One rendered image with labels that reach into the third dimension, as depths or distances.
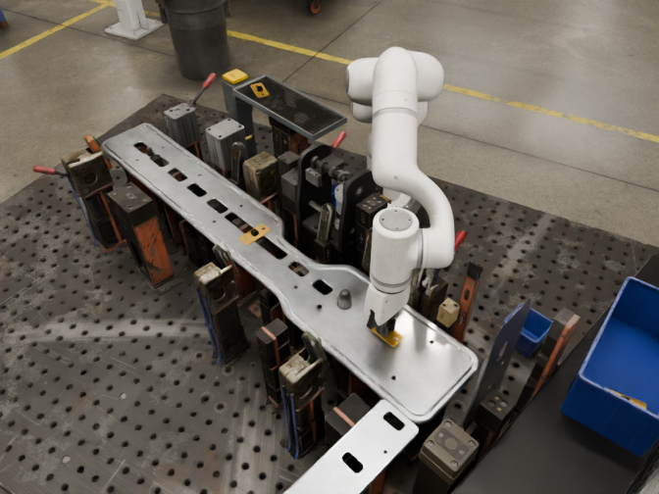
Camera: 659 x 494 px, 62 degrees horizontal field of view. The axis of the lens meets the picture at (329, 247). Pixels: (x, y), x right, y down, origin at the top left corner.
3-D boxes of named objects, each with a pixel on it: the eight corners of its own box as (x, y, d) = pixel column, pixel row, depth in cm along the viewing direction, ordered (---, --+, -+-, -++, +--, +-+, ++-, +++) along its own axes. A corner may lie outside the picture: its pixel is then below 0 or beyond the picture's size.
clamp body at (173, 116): (179, 194, 209) (157, 111, 183) (204, 181, 214) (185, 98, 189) (194, 206, 204) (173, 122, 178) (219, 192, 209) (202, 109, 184)
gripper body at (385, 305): (392, 253, 116) (389, 288, 124) (359, 279, 111) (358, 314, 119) (421, 271, 112) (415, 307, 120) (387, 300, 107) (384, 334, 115)
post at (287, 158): (285, 253, 186) (277, 156, 158) (296, 246, 189) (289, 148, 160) (295, 261, 184) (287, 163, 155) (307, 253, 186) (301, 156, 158)
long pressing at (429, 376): (89, 149, 181) (87, 145, 180) (149, 122, 192) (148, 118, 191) (421, 432, 110) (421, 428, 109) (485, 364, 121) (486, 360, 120)
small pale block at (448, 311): (421, 390, 149) (438, 305, 123) (429, 382, 151) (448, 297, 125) (431, 398, 147) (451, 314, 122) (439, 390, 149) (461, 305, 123)
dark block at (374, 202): (352, 308, 169) (355, 204, 140) (368, 295, 173) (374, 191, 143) (364, 317, 167) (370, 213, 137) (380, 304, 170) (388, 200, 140)
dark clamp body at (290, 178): (279, 268, 182) (269, 175, 155) (309, 248, 188) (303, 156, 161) (301, 285, 176) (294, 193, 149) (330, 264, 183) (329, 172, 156)
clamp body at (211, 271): (205, 353, 159) (180, 271, 134) (238, 328, 165) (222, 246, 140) (225, 372, 154) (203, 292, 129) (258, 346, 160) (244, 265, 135)
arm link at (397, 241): (415, 254, 113) (370, 253, 113) (422, 205, 103) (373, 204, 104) (418, 285, 107) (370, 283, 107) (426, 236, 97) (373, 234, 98)
